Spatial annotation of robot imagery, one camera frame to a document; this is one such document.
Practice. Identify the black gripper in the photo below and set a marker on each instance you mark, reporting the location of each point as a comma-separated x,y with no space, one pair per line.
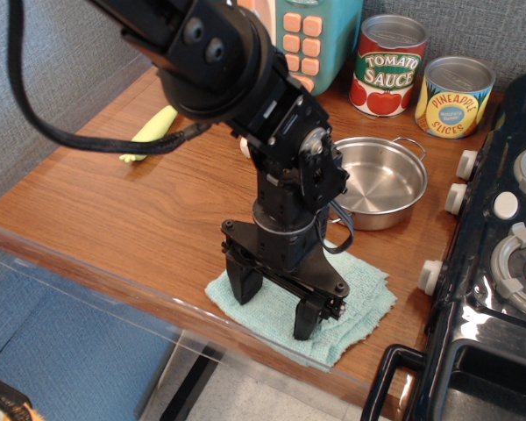
291,254

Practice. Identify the light blue towel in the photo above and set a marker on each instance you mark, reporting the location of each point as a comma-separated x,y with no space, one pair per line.
271,313

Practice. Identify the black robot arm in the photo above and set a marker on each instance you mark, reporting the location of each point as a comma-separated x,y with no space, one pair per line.
217,64

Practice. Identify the plush mushroom toy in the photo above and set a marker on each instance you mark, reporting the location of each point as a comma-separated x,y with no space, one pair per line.
244,147

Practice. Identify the small steel pot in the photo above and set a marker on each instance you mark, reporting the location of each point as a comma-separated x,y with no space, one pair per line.
386,179

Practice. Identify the black toy stove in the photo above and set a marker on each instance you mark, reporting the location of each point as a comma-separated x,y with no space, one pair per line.
474,364

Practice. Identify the toy microwave teal and cream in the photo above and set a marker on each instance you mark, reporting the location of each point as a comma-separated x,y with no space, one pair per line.
316,37

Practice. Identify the pineapple slices can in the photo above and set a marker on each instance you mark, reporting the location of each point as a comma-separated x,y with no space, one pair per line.
453,96

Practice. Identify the tomato sauce can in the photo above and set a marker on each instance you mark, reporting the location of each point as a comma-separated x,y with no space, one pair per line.
390,53

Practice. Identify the orange fuzzy object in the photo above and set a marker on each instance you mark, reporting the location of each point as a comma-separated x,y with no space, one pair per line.
17,410

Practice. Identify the spoon with green handle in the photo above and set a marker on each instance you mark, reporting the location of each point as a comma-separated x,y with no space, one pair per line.
157,127

